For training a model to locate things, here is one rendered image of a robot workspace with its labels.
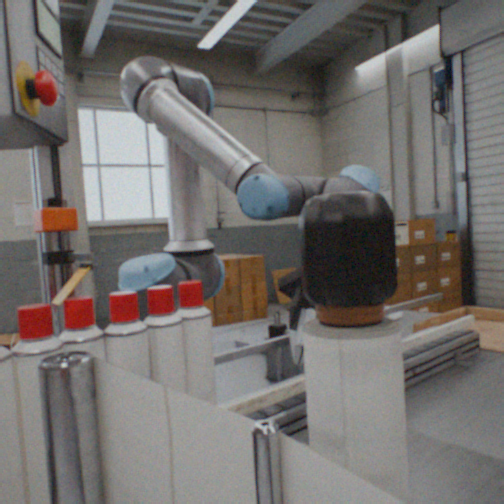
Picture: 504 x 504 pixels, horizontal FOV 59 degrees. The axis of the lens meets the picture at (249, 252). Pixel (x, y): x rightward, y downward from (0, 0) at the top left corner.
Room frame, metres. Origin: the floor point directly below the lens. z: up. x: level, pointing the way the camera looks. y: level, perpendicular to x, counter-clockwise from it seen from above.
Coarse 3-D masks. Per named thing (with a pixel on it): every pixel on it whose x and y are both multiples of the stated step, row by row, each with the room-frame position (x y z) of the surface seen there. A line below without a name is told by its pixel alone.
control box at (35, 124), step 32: (0, 0) 0.47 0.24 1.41; (32, 0) 0.54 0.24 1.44; (0, 32) 0.47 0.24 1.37; (32, 32) 0.53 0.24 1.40; (0, 64) 0.47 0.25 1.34; (32, 64) 0.53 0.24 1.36; (0, 96) 0.47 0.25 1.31; (0, 128) 0.51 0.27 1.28; (32, 128) 0.53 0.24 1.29; (64, 128) 0.62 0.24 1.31
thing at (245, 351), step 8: (432, 296) 1.07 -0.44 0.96; (440, 296) 1.09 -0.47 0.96; (400, 304) 0.99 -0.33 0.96; (408, 304) 1.00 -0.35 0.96; (416, 304) 1.02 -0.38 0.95; (392, 312) 0.96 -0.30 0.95; (288, 336) 0.77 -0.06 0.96; (256, 344) 0.73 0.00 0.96; (264, 344) 0.73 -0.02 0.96; (272, 344) 0.74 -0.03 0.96; (280, 344) 0.75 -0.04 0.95; (224, 352) 0.69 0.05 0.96; (232, 352) 0.69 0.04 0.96; (240, 352) 0.70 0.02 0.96; (248, 352) 0.71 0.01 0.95; (256, 352) 0.72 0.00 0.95; (216, 360) 0.67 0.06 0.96; (224, 360) 0.68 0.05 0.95; (232, 360) 0.69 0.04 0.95
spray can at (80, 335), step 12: (72, 300) 0.51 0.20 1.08; (84, 300) 0.51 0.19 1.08; (72, 312) 0.50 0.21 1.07; (84, 312) 0.51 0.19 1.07; (72, 324) 0.50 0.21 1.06; (84, 324) 0.51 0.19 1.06; (60, 336) 0.51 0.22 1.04; (72, 336) 0.50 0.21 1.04; (84, 336) 0.50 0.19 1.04; (96, 336) 0.51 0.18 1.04; (72, 348) 0.50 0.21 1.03; (84, 348) 0.50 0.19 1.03; (96, 348) 0.51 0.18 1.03
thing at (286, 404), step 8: (448, 336) 1.00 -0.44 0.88; (456, 336) 0.99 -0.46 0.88; (424, 344) 0.95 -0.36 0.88; (432, 344) 0.94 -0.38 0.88; (440, 344) 0.94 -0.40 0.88; (408, 352) 0.90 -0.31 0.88; (416, 352) 0.89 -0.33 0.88; (280, 384) 0.76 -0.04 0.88; (304, 392) 0.72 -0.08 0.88; (288, 400) 0.69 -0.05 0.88; (296, 400) 0.68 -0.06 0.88; (304, 400) 0.68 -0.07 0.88; (264, 408) 0.66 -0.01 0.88; (272, 408) 0.66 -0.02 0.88; (280, 408) 0.66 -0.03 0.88; (288, 408) 0.66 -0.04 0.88; (248, 416) 0.64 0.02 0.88; (256, 416) 0.63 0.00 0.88; (264, 416) 0.63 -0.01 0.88
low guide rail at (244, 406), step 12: (444, 324) 0.97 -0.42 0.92; (456, 324) 0.98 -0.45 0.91; (468, 324) 1.02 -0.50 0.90; (420, 336) 0.89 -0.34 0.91; (432, 336) 0.92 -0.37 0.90; (408, 348) 0.86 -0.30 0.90; (288, 384) 0.66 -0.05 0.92; (300, 384) 0.67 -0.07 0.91; (252, 396) 0.62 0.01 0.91; (264, 396) 0.63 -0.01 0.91; (276, 396) 0.64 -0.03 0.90; (288, 396) 0.66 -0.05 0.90; (228, 408) 0.59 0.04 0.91; (240, 408) 0.60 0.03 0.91; (252, 408) 0.61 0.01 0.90
